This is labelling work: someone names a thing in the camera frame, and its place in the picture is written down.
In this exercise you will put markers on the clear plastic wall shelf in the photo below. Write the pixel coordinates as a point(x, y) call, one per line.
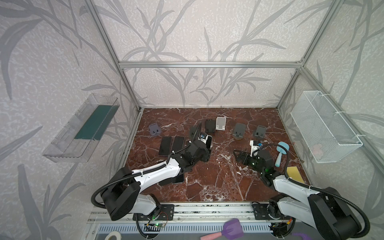
point(79, 138)

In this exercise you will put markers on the purple curved object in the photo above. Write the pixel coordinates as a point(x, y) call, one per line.
point(302, 236)

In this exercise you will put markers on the purple pink toy shovel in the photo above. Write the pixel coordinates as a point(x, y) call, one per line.
point(232, 230)

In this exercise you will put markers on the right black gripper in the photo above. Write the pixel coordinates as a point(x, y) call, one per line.
point(246, 157)

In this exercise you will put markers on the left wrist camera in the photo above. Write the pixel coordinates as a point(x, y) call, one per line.
point(202, 137)

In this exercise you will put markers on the grey phone stand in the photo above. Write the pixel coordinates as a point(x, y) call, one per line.
point(155, 130)

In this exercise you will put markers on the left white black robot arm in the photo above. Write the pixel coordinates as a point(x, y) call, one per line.
point(122, 195)

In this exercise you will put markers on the black phone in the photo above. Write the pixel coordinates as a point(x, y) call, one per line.
point(165, 146)
point(178, 144)
point(175, 180)

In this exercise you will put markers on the yellow sponge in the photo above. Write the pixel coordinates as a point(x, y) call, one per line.
point(294, 173)

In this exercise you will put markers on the white folding phone stand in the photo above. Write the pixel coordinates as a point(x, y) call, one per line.
point(221, 123)

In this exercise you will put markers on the white tape roll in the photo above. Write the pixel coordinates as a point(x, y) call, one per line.
point(114, 235)

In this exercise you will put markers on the back left phone stand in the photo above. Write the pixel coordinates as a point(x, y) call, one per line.
point(194, 131)

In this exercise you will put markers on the white wire mesh basket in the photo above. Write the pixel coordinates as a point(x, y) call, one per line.
point(325, 131)

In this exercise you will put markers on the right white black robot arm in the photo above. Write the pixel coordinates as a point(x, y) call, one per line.
point(334, 217)

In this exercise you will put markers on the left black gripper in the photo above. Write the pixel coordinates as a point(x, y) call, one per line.
point(198, 139)

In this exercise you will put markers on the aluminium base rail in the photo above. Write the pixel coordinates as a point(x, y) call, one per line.
point(188, 218)

